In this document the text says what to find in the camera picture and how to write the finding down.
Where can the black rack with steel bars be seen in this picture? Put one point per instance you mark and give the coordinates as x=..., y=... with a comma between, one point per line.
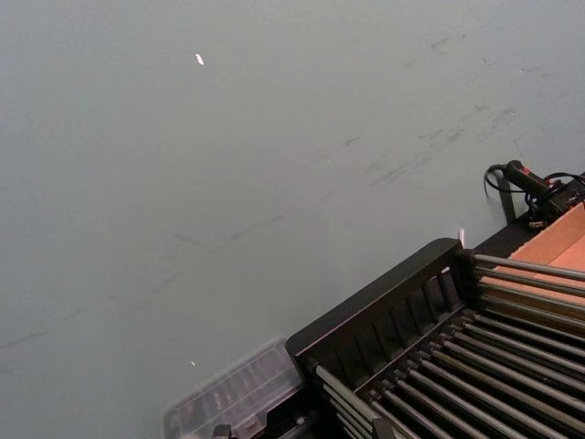
x=393, y=315

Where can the clear plastic case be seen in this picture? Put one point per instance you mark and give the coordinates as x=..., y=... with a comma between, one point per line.
x=237, y=393

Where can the shallow brown cardboard tray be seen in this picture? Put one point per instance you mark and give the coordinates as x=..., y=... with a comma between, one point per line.
x=555, y=249

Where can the plain pale wall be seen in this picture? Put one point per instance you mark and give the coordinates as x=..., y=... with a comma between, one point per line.
x=205, y=160

